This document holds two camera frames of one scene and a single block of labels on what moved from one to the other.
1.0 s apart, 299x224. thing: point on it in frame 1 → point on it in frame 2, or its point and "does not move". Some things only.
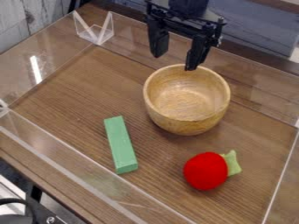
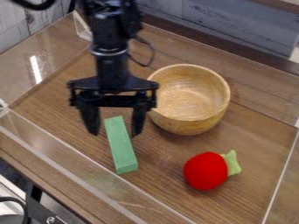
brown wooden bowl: (187, 101) does not move
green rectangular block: (120, 144) does not move
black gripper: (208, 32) → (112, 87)
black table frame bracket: (42, 215) does not move
